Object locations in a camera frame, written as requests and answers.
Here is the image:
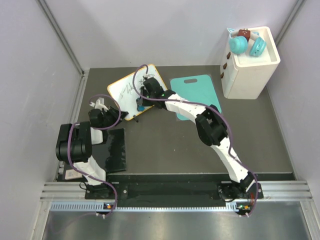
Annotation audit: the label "blue heart eraser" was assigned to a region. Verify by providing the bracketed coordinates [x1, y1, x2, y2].
[137, 105, 145, 112]

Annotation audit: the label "yellow framed whiteboard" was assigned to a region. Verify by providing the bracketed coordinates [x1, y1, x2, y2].
[107, 64, 168, 121]

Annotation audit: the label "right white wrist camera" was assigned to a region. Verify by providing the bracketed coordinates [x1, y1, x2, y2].
[142, 73, 155, 80]

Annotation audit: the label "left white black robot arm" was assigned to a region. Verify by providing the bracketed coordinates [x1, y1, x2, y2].
[55, 106, 129, 199]

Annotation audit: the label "brown toy cube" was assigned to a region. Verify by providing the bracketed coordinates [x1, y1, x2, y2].
[237, 28, 251, 41]

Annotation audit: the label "teal cat ear headphones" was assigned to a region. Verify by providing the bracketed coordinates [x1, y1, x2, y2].
[227, 28, 267, 57]

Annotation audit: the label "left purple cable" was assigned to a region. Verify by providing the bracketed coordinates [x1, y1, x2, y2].
[67, 94, 122, 216]

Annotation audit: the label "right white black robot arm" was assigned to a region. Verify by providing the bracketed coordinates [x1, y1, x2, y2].
[136, 74, 256, 198]

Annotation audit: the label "small label card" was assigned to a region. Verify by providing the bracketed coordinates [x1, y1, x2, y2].
[64, 169, 83, 181]

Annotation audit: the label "purple cable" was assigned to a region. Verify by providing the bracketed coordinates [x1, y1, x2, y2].
[67, 94, 122, 216]
[133, 64, 259, 217]

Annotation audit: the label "black glossy mat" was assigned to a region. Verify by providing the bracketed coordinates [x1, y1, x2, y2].
[64, 127, 127, 176]

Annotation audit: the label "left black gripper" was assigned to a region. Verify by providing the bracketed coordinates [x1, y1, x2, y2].
[101, 105, 128, 130]

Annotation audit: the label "teal cutting board mat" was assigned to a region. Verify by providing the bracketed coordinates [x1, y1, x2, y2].
[169, 74, 222, 113]

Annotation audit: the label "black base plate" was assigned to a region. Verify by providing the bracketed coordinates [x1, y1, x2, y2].
[84, 181, 262, 202]

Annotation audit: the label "white drawer cabinet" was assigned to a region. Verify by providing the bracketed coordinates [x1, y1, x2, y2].
[220, 26, 281, 100]

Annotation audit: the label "grey slotted cable duct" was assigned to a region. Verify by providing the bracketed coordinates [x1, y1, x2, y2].
[50, 201, 240, 213]

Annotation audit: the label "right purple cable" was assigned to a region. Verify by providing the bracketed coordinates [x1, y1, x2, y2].
[133, 64, 259, 217]

